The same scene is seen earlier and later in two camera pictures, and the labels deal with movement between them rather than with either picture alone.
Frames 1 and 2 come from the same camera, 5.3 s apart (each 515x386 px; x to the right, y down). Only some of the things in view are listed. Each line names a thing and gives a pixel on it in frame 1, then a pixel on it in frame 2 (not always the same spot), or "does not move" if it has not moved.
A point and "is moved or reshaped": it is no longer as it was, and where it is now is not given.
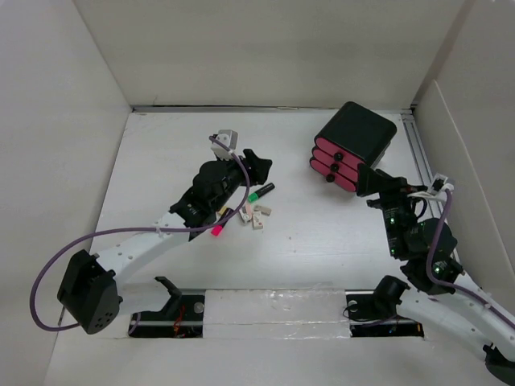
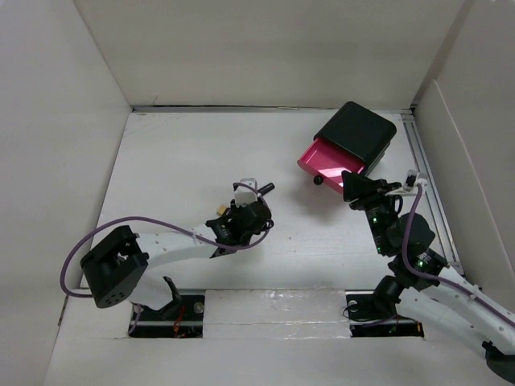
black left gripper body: x=235 y=176 → x=235 y=210
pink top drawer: x=332 y=148 is moved or reshaped
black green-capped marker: x=253 y=197 does not move
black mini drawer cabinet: x=359 y=131 does not move
